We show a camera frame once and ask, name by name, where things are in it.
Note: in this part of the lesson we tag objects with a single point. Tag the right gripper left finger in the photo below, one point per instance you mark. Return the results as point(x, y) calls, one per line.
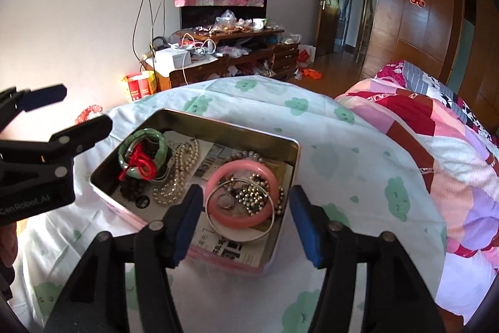
point(94, 297)

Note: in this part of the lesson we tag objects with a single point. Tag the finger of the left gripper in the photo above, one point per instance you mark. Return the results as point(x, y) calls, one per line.
point(83, 136)
point(34, 99)

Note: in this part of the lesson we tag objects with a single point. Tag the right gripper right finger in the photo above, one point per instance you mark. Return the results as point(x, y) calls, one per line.
point(397, 298)

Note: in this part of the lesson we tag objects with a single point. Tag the green jade bangle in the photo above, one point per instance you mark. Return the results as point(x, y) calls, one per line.
point(153, 142)

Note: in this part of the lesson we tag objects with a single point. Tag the red knot string charm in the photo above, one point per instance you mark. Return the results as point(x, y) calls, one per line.
point(135, 163)

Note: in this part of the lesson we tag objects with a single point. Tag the pink plastic bangle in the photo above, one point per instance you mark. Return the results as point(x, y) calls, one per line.
point(249, 169)

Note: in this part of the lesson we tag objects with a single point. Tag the silver metal bangle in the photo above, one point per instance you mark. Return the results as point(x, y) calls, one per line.
point(240, 209)

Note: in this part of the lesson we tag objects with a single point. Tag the red yellow carton box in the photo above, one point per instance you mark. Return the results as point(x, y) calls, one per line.
point(139, 85)

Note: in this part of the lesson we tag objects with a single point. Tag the white box device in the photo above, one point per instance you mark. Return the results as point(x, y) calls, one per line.
point(170, 59)

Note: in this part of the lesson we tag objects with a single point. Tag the wooden tv cabinet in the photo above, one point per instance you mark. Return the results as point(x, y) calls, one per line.
point(228, 54)

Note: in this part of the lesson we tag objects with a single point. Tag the pink patchwork quilt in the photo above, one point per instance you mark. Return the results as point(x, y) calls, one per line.
point(458, 161)

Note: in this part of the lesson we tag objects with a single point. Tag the black television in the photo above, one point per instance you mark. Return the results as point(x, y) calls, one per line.
point(197, 16)

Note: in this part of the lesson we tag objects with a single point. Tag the paper leaflet in tin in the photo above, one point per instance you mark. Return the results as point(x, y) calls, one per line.
point(140, 202)

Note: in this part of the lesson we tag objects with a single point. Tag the pink metal tin box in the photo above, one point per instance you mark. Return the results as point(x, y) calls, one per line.
point(214, 131)

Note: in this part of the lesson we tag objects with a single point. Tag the wooden wardrobe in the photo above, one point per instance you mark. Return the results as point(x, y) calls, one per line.
point(403, 31)

